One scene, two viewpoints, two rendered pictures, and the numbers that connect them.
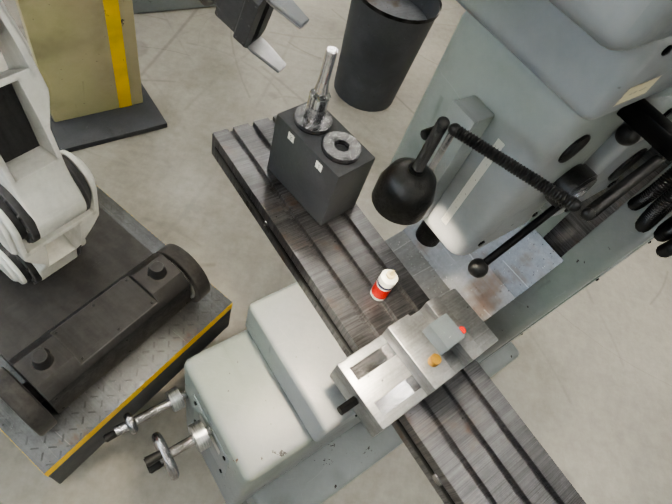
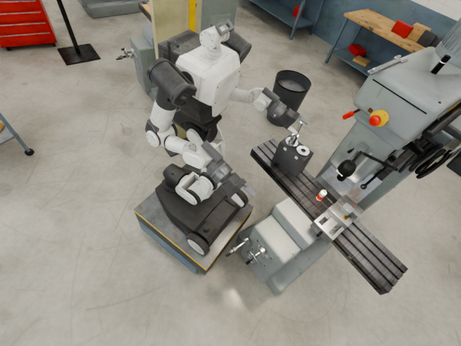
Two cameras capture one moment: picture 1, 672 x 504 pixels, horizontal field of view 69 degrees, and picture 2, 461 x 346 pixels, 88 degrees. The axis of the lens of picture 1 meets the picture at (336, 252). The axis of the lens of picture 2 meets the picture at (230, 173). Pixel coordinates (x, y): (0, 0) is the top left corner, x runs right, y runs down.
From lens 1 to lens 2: 0.68 m
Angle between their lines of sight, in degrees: 5
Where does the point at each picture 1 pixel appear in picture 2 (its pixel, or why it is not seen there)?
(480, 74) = (364, 136)
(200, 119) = not seen: hidden behind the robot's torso
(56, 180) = not seen: hidden behind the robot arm
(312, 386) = (302, 230)
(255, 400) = (280, 237)
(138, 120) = not seen: hidden behind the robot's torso
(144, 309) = (231, 211)
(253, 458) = (284, 256)
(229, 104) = (228, 130)
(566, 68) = (391, 139)
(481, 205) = (365, 169)
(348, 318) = (311, 206)
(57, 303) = (203, 211)
